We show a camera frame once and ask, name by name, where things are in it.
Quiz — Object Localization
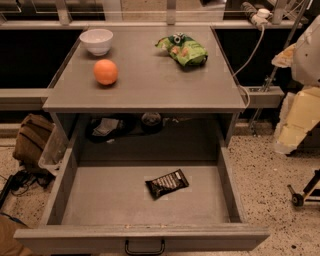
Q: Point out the black rxbar chocolate wrapper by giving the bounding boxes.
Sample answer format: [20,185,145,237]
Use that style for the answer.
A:
[145,169,189,199]

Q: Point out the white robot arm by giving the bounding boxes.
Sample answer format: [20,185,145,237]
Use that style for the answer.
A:
[272,15,320,154]

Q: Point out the grey counter cabinet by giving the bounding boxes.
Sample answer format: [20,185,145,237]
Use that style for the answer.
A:
[43,26,245,141]

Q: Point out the grey open drawer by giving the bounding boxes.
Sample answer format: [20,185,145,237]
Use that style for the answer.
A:
[13,128,270,256]

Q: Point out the dark round can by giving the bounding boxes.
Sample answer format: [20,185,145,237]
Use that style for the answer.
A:
[141,112,163,134]

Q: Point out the dark bag with paper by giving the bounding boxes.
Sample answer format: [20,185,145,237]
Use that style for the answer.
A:
[85,114,136,143]

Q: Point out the orange fruit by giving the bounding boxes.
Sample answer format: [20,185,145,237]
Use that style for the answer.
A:
[93,59,118,85]

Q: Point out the green chip bag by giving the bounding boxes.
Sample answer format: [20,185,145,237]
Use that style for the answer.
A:
[155,33,208,67]

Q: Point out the white ceramic bowl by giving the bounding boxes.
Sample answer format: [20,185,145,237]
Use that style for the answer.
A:
[80,29,113,56]

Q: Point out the clear plastic bin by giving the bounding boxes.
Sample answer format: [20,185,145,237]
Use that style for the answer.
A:
[38,127,68,176]

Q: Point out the brown backpack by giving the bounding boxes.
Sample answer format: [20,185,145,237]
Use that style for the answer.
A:
[13,114,54,167]

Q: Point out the black wheeled cart base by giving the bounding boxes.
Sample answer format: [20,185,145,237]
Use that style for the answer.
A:
[287,170,320,207]

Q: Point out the black drawer handle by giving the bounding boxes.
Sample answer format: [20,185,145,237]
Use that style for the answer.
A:
[124,240,166,256]

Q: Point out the white power cable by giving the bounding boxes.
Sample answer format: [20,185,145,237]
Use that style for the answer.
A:
[232,23,266,109]

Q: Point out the black cables on floor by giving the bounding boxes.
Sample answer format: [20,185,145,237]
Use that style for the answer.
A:
[0,169,54,209]

